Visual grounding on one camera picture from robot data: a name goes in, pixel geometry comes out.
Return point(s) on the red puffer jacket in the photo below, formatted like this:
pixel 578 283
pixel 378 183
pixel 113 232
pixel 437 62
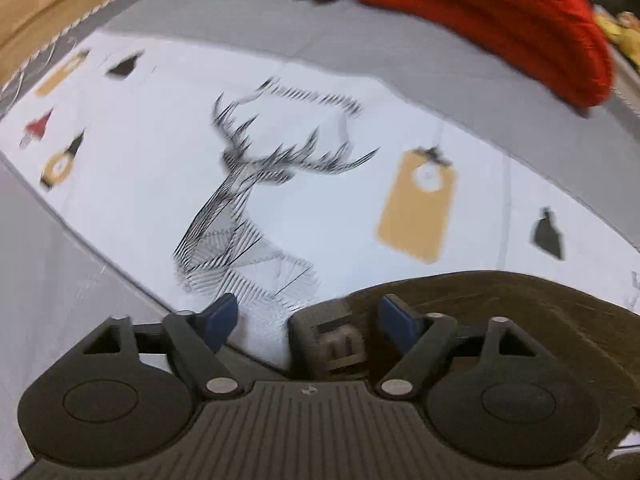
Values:
pixel 500 10

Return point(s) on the yellow bear plush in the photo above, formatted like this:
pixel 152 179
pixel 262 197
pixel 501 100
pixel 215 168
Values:
pixel 625 30

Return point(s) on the deer print bed sheet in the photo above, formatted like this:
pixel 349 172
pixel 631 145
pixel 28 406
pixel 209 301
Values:
pixel 150 110

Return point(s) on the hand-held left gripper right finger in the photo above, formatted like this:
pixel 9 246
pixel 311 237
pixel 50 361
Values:
pixel 397 322

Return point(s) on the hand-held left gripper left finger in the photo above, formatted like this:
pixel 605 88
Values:
pixel 222 317

